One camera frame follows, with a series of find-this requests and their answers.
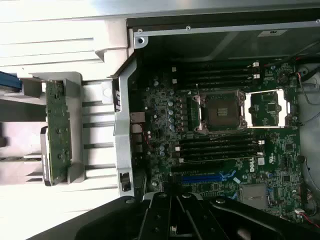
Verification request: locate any silver chipset heat sink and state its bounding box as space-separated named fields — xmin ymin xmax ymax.
xmin=239 ymin=183 xmax=267 ymax=210

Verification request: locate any blue expansion slot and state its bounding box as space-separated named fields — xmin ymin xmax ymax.
xmin=180 ymin=169 xmax=237 ymax=185

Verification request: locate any RAM slot with white clips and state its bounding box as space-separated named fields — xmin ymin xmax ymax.
xmin=171 ymin=74 xmax=261 ymax=85
xmin=171 ymin=62 xmax=260 ymax=72
xmin=177 ymin=151 xmax=266 ymax=164
xmin=174 ymin=139 xmax=266 ymax=153

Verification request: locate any green motherboard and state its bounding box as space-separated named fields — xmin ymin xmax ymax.
xmin=143 ymin=62 xmax=306 ymax=222

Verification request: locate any open PC case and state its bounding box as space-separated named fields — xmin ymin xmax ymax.
xmin=94 ymin=8 xmax=320 ymax=227

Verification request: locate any CPU socket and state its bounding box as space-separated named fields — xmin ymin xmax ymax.
xmin=193 ymin=88 xmax=247 ymax=132

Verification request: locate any metal socket cover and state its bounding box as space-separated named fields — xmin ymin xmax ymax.
xmin=244 ymin=88 xmax=292 ymax=129

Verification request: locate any grey parts rack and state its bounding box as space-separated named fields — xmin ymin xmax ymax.
xmin=0 ymin=71 xmax=84 ymax=186

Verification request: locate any hard disk in blue caddy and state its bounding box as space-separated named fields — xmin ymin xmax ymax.
xmin=0 ymin=70 xmax=24 ymax=95

